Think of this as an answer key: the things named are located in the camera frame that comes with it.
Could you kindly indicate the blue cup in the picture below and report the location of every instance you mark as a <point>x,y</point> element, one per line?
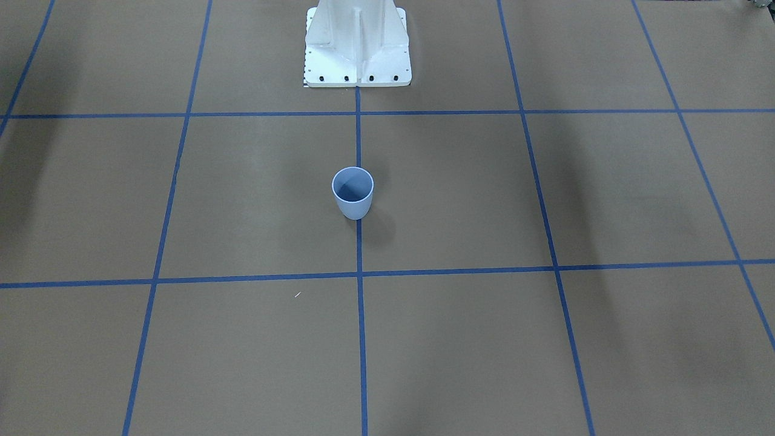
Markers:
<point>353,189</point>

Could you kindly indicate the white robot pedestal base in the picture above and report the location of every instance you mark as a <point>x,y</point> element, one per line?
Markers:
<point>356,44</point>

